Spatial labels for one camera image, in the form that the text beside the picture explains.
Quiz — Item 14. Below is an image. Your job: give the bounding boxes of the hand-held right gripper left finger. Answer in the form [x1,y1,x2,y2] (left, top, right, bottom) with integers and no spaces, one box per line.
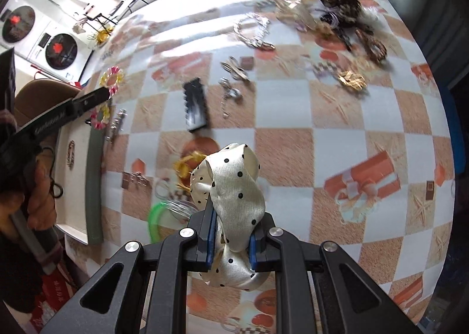
[38,200,218,334]

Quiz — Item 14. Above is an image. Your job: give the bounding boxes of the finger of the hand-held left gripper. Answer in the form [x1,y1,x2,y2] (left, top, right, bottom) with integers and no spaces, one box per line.
[71,86,112,118]

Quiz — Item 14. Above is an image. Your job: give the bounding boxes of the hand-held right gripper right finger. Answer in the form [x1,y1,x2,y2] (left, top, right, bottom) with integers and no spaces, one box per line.
[247,212,422,334]

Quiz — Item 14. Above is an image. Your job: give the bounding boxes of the pink yellow beaded hair tie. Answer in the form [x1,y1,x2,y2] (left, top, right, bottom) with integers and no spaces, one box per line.
[90,104,111,130]
[100,66,126,96]

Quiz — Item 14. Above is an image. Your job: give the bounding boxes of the cream polka dot scrunchie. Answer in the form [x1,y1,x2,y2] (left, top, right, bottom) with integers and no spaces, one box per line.
[190,143,266,289]

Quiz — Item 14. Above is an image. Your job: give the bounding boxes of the green plastic bangle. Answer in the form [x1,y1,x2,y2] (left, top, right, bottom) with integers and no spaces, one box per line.
[147,201,184,243]

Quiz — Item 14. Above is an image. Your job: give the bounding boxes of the glass tray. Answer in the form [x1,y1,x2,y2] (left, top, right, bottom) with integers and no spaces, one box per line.
[54,123,108,245]

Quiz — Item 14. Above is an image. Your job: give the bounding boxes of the yellow cord hair tie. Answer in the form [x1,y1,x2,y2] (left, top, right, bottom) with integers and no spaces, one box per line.
[172,150,208,188]

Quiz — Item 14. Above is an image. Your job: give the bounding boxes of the black hair clip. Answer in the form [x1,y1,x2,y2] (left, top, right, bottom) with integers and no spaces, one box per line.
[182,77,210,133]

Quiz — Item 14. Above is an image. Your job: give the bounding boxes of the silver star hair clip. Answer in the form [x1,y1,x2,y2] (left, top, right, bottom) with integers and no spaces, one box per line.
[219,77,243,118]

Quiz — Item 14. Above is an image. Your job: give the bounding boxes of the beige cord hair tie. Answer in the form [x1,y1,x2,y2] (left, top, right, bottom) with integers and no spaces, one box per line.
[221,56,252,82]

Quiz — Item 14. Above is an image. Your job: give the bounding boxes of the person's left hand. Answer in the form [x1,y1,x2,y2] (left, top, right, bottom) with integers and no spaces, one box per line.
[0,143,57,235]

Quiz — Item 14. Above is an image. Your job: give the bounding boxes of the brown leather chair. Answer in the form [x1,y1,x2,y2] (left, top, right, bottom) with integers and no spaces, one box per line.
[15,79,83,126]

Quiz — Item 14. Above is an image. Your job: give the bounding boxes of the white washing machine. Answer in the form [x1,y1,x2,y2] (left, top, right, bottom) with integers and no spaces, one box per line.
[0,0,50,61]
[31,17,96,82]

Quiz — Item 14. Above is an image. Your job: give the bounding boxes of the small silver hair clips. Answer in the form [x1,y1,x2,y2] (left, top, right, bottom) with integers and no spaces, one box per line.
[125,171,152,190]

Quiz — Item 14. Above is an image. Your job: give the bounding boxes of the checkered tablecloth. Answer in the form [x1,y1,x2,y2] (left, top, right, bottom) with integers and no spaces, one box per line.
[64,0,457,334]

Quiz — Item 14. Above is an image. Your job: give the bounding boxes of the red printed bag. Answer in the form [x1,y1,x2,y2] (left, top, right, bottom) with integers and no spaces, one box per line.
[27,264,79,329]

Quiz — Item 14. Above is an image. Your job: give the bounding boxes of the checkered hair clip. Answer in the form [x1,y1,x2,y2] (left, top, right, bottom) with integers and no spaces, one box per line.
[311,61,341,78]

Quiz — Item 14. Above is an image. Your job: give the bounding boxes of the gold hair clip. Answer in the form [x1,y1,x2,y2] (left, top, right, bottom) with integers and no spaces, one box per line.
[337,69,368,92]

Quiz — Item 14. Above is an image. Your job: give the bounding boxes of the pile of clear gold accessories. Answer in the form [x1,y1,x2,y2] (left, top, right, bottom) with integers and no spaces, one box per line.
[273,0,323,32]

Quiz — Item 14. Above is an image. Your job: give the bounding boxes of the clear coil hair tie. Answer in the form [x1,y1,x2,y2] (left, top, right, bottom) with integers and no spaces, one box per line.
[156,178,196,219]

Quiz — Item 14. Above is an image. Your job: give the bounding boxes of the wire fruit basket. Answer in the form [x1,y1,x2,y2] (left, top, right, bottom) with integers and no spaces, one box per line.
[86,24,116,45]

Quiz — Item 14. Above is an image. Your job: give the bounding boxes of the silver chain bracelet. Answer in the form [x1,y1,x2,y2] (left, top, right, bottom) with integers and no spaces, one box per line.
[233,13,275,50]

